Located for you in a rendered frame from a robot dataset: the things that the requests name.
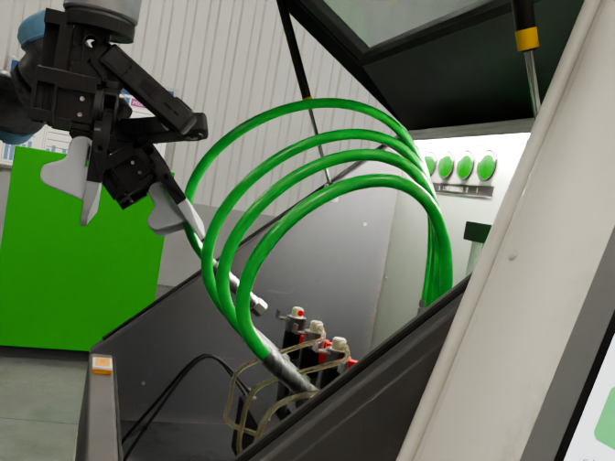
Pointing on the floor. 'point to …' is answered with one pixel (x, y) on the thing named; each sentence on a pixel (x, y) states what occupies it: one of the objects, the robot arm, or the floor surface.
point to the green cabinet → (70, 265)
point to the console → (530, 265)
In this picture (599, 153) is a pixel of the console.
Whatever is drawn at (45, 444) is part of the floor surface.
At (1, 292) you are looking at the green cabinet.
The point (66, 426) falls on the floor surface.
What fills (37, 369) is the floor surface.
